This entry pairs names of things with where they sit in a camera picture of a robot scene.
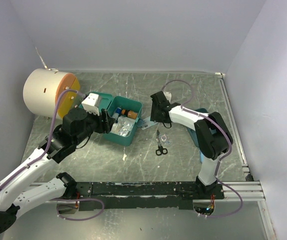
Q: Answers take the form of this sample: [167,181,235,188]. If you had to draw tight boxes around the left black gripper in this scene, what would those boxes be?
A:
[73,107,116,145]

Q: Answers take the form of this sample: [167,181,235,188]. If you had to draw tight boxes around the blue white ointment tube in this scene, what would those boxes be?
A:
[112,107,122,120]

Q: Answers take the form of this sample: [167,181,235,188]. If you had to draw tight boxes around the blue white card packet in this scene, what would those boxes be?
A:
[139,116,157,130]

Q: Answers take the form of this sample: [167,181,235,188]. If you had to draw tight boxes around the silver foil packets bag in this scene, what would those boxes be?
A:
[110,116,136,137]

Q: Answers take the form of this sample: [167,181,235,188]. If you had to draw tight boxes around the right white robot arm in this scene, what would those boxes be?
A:
[150,91,233,199]

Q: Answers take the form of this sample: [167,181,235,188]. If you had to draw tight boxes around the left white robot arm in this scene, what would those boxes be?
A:
[0,107,116,234]

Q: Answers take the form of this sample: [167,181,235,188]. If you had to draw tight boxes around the teal medicine kit box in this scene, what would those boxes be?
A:
[79,91,143,147]

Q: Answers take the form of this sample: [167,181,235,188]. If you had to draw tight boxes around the brown medicine bottle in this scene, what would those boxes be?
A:
[121,109,138,120]

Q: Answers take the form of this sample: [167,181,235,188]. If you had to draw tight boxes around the dark teal divider tray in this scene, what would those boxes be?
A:
[186,108,208,148]

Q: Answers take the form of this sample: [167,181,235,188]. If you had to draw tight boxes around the blue plastic clip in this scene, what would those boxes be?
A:
[200,152,204,163]

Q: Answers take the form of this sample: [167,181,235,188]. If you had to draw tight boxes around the white cylinder drum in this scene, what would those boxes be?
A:
[23,68,81,118]

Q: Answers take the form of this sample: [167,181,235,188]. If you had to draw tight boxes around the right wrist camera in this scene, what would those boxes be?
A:
[163,91,172,102]

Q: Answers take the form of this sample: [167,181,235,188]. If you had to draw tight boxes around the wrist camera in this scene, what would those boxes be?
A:
[163,91,172,102]
[81,93,102,116]

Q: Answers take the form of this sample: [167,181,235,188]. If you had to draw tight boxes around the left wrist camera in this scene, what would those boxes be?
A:
[81,93,102,116]

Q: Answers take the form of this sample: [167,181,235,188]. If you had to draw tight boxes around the black handled scissors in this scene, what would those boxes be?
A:
[155,130,168,156]

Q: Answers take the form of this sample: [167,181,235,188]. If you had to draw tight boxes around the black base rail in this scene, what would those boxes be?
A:
[55,181,226,212]

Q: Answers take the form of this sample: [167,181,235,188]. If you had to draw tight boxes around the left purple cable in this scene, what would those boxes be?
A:
[0,89,106,233]

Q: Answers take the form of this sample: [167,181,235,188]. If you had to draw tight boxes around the aluminium frame rail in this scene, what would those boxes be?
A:
[215,72,277,240]

